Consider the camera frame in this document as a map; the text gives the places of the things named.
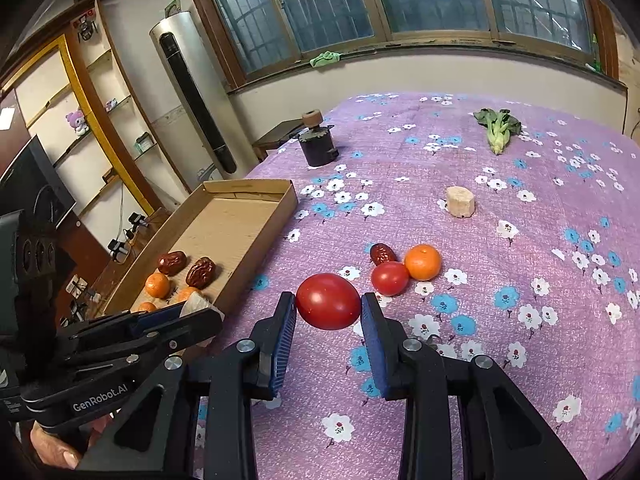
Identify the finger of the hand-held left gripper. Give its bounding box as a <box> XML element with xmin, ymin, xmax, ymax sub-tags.
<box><xmin>57</xmin><ymin>302</ymin><xmax>189</xmax><ymax>357</ymax></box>
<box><xmin>72</xmin><ymin>309</ymin><xmax>225</xmax><ymax>387</ymax></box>

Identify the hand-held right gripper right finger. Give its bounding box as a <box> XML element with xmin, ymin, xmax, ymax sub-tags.
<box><xmin>360</xmin><ymin>291</ymin><xmax>588</xmax><ymax>480</ymax></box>

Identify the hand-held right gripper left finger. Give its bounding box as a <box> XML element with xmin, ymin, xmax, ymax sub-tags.
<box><xmin>75</xmin><ymin>291</ymin><xmax>299</xmax><ymax>480</ymax></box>

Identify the beige yam piece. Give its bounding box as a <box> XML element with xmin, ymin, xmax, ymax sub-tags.
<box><xmin>179</xmin><ymin>292</ymin><xmax>226</xmax><ymax>321</ymax></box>
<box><xmin>446</xmin><ymin>186</ymin><xmax>476</xmax><ymax>219</ymax></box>

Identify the dried red date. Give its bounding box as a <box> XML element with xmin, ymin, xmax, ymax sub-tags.
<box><xmin>185</xmin><ymin>257</ymin><xmax>218</xmax><ymax>289</ymax></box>
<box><xmin>370</xmin><ymin>243</ymin><xmax>398</xmax><ymax>266</ymax></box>
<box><xmin>157</xmin><ymin>251</ymin><xmax>188</xmax><ymax>277</ymax></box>

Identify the red tomato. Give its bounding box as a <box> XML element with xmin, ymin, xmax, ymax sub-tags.
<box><xmin>371</xmin><ymin>261</ymin><xmax>411</xmax><ymax>297</ymax></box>
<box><xmin>295</xmin><ymin>272</ymin><xmax>362</xmax><ymax>331</ymax></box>

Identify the shallow cardboard box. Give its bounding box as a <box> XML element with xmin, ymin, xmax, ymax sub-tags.
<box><xmin>100</xmin><ymin>178</ymin><xmax>299</xmax><ymax>328</ymax></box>

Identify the person's left hand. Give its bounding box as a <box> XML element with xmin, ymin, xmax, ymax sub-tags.
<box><xmin>30</xmin><ymin>412</ymin><xmax>120</xmax><ymax>471</ymax></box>

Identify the white power strip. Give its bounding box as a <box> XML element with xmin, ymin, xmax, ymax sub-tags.
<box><xmin>65</xmin><ymin>275</ymin><xmax>91</xmax><ymax>301</ymax></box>

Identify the wooden low cabinet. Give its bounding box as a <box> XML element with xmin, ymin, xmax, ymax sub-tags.
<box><xmin>55</xmin><ymin>207</ymin><xmax>171</xmax><ymax>331</ymax></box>

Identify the black flat monitor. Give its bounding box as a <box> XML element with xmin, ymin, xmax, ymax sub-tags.
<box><xmin>0</xmin><ymin>135</ymin><xmax>77</xmax><ymax>231</ymax></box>

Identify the black round jar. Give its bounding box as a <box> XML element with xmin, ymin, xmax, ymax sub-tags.
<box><xmin>291</xmin><ymin>125</ymin><xmax>340</xmax><ymax>168</ymax></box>

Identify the small dark side table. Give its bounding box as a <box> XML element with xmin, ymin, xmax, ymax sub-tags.
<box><xmin>251</xmin><ymin>120</ymin><xmax>308</xmax><ymax>163</ymax></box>

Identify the green leafy vegetable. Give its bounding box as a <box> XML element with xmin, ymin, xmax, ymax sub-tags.
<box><xmin>473</xmin><ymin>108</ymin><xmax>522</xmax><ymax>156</ymax></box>

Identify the silver tower air conditioner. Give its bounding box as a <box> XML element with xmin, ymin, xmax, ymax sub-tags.
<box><xmin>149</xmin><ymin>11</ymin><xmax>238</xmax><ymax>181</ymax></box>

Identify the yellow framed wall shelf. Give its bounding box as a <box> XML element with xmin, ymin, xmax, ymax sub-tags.
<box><xmin>0</xmin><ymin>0</ymin><xmax>166</xmax><ymax>221</ymax></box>

